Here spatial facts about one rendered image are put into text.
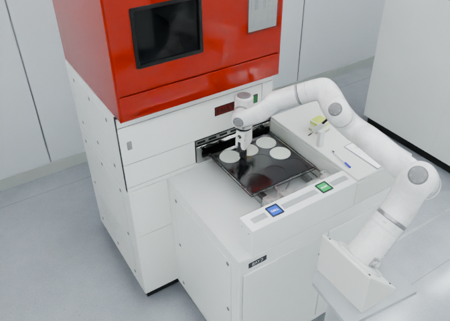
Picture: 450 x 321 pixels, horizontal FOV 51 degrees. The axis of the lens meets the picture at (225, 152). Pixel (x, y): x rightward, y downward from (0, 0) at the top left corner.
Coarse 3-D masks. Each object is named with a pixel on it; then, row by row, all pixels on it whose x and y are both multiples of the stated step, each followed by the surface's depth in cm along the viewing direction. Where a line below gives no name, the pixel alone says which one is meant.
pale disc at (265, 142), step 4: (256, 140) 239; (260, 140) 239; (264, 140) 239; (268, 140) 239; (272, 140) 239; (256, 144) 236; (260, 144) 236; (264, 144) 236; (268, 144) 236; (272, 144) 236
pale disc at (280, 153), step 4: (276, 148) 233; (280, 148) 233; (284, 148) 233; (272, 152) 230; (276, 152) 230; (280, 152) 230; (284, 152) 230; (288, 152) 230; (272, 156) 228; (276, 156) 227; (280, 156) 227; (284, 156) 227; (288, 156) 227
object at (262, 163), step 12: (252, 144) 236; (276, 144) 236; (216, 156) 228; (252, 156) 228; (264, 156) 228; (228, 168) 220; (240, 168) 220; (252, 168) 220; (264, 168) 220; (276, 168) 220; (288, 168) 220; (300, 168) 220; (240, 180) 213; (252, 180) 213; (264, 180) 213; (276, 180) 213; (252, 192) 206
